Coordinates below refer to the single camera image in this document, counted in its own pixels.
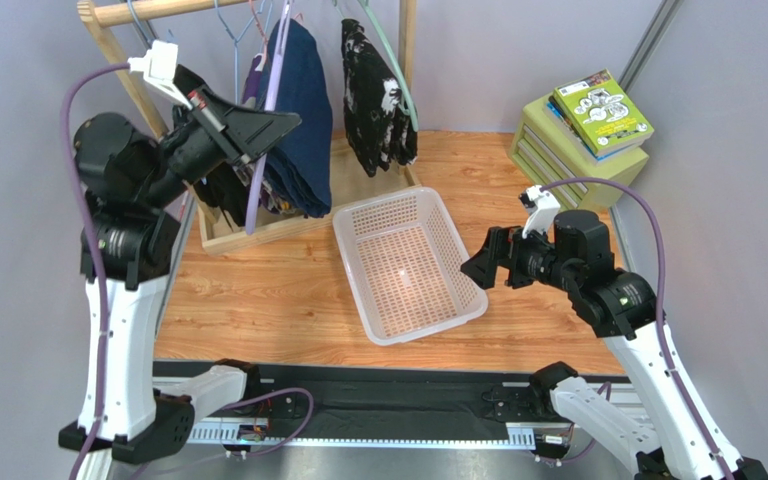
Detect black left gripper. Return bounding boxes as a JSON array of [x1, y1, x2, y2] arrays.
[[137, 86, 300, 211]]

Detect dark blue denim trousers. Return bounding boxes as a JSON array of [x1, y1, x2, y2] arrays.
[[264, 19, 333, 218]]

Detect lilac plastic hanger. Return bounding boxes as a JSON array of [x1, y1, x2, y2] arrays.
[[245, 0, 294, 235]]

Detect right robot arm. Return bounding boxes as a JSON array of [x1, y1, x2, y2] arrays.
[[460, 210, 768, 479]]

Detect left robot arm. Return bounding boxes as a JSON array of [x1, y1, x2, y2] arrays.
[[58, 58, 301, 466]]

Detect purple grey patterned trousers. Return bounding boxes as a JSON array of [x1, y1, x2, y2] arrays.
[[233, 53, 297, 215]]

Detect pink hanger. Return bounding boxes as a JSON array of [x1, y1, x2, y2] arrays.
[[248, 1, 305, 62]]

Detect black white splattered trousers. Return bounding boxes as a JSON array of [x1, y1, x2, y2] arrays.
[[341, 18, 418, 177]]

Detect mint green hanger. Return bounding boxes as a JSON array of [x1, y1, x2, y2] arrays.
[[331, 1, 420, 138]]

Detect light blue hanger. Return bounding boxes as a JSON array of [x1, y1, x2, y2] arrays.
[[126, 0, 157, 48]]

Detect white perforated plastic basket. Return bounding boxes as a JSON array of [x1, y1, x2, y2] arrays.
[[332, 187, 489, 346]]

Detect green drawer cabinet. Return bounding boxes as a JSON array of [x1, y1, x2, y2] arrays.
[[508, 95, 649, 185]]

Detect wooden clothes rack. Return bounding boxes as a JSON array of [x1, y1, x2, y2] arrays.
[[77, 0, 423, 258]]

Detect blue book under stack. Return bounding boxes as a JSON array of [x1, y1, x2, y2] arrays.
[[544, 96, 643, 165]]

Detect green cover book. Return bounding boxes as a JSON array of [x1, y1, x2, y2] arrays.
[[550, 69, 655, 158]]

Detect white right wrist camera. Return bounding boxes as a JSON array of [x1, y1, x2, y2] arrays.
[[519, 185, 561, 238]]

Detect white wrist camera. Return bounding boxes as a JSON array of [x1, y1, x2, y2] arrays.
[[127, 40, 193, 110], [519, 185, 561, 238]]

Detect blue wire hanger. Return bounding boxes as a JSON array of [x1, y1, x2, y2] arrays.
[[213, 0, 273, 102]]

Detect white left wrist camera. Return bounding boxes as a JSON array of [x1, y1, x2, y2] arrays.
[[127, 40, 193, 110]]

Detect aluminium corner post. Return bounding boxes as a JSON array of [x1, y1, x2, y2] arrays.
[[619, 0, 684, 91]]

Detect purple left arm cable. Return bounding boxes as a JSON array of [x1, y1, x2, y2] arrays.
[[59, 63, 315, 480]]

